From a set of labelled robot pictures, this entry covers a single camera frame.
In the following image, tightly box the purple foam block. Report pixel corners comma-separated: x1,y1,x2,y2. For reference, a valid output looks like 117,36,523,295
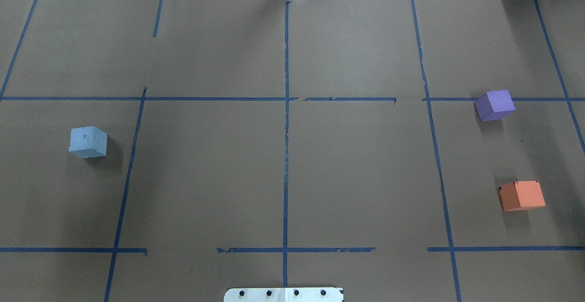
474,90,516,122

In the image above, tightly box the light blue foam block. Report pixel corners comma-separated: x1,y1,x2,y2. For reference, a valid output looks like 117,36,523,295
69,126,108,159

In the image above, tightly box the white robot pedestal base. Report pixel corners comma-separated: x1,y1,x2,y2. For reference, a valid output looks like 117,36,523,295
223,287,345,302

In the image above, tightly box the orange foam block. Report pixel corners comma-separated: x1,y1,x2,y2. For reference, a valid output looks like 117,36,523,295
499,180,546,211

